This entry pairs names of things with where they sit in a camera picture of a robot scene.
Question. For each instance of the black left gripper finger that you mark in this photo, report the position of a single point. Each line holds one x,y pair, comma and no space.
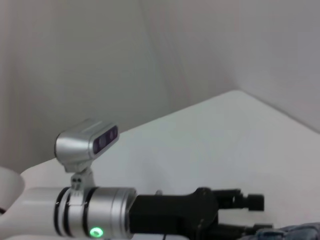
235,233
252,202

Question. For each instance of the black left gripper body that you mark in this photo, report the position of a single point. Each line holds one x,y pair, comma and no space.
170,215

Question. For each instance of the blue denim shorts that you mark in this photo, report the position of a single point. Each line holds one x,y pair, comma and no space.
295,232

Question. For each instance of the silver camera mount bracket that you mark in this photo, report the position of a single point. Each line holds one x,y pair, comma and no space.
80,182

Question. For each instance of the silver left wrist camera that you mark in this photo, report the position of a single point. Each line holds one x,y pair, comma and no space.
75,147

